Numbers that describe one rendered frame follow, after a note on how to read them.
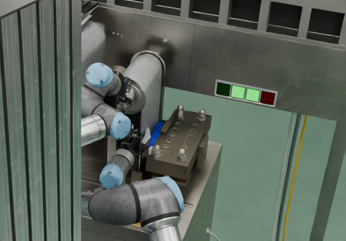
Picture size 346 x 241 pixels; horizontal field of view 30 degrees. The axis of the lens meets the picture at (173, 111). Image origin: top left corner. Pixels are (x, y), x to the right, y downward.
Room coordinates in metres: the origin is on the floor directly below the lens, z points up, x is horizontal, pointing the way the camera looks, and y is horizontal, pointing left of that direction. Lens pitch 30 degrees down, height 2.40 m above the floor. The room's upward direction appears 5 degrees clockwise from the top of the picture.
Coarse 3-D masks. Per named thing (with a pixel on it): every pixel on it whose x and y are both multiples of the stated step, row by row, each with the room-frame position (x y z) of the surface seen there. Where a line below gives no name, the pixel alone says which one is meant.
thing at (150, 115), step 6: (156, 90) 2.21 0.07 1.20; (156, 96) 2.21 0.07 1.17; (150, 102) 2.14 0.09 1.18; (156, 102) 2.22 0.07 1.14; (144, 108) 2.06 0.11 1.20; (150, 108) 2.14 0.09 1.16; (156, 108) 2.22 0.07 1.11; (144, 114) 2.07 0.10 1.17; (150, 114) 2.15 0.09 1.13; (156, 114) 2.23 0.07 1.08; (144, 120) 2.07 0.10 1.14; (150, 120) 2.15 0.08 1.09; (156, 120) 2.24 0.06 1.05; (144, 126) 2.08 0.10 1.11; (150, 126) 2.16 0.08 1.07; (150, 132) 2.17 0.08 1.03
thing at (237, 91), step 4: (232, 88) 2.29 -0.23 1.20; (236, 88) 2.28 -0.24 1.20; (240, 88) 2.28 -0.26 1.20; (244, 88) 2.28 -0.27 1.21; (232, 92) 2.29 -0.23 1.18; (236, 92) 2.28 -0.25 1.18; (240, 92) 2.28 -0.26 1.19; (232, 96) 2.29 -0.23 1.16; (236, 96) 2.28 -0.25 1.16; (240, 96) 2.28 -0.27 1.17
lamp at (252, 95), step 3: (249, 90) 2.27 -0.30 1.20; (252, 90) 2.27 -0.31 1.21; (255, 90) 2.26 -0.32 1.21; (249, 93) 2.27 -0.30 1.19; (252, 93) 2.27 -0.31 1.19; (255, 93) 2.26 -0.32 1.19; (258, 93) 2.26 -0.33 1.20; (246, 96) 2.27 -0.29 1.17; (249, 96) 2.27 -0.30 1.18; (252, 96) 2.27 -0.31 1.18; (255, 96) 2.26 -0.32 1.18; (258, 96) 2.26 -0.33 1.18; (249, 99) 2.27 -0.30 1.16; (252, 99) 2.27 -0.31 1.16; (255, 99) 2.26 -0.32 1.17
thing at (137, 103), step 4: (160, 64) 2.28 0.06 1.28; (128, 88) 2.04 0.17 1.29; (132, 88) 2.04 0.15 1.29; (136, 88) 2.04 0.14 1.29; (136, 92) 2.04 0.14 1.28; (136, 96) 2.04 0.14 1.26; (140, 96) 2.03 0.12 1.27; (136, 100) 2.04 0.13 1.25; (140, 100) 2.03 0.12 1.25; (136, 104) 2.04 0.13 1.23; (128, 108) 2.04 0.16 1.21; (132, 108) 2.04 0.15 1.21; (136, 108) 2.04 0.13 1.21
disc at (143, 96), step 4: (132, 80) 2.05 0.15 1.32; (132, 84) 2.05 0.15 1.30; (136, 84) 2.04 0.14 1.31; (140, 88) 2.04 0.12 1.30; (140, 92) 2.04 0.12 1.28; (144, 92) 2.04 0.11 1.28; (144, 96) 2.04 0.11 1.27; (144, 100) 2.04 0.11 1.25; (140, 104) 2.04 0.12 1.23; (144, 104) 2.03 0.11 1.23; (140, 108) 2.04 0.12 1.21; (124, 112) 2.05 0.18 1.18; (128, 112) 2.05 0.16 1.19; (132, 112) 2.04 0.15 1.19; (136, 112) 2.04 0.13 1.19
